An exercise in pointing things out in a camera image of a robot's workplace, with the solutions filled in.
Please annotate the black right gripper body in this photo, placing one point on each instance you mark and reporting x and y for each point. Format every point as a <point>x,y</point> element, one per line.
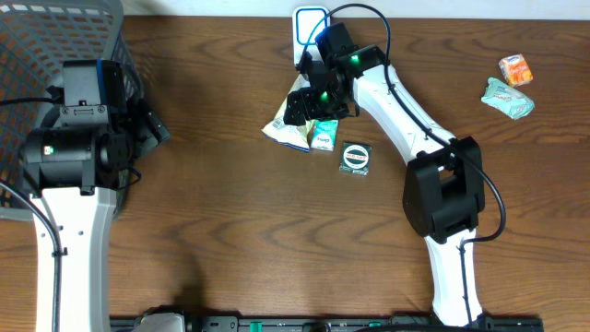
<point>319,102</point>

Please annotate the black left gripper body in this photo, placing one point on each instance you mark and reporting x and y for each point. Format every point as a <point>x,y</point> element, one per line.
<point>150,131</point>

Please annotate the teal Kleenex tissue pack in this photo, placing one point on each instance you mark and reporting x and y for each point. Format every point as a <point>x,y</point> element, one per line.
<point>324,135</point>

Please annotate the yellow white snack bag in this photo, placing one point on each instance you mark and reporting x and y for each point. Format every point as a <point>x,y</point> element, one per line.
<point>291,136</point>

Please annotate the dark box round white label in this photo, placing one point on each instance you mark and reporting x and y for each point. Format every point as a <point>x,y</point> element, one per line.
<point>355,158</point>

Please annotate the clear orange snack packet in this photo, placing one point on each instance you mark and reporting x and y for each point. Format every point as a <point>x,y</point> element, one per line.
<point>515,70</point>

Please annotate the green white snack packet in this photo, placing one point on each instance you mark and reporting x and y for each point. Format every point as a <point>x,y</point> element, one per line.
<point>506,99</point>

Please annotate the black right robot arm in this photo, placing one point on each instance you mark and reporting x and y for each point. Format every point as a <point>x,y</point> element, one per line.
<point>444,185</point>

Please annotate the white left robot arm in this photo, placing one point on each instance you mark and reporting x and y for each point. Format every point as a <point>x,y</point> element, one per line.
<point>77,168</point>

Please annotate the white barcode scanner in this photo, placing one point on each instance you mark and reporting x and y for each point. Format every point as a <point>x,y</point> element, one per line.
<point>307,23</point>

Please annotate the dark grey plastic basket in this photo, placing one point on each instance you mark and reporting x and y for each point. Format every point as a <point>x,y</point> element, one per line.
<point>37,36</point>

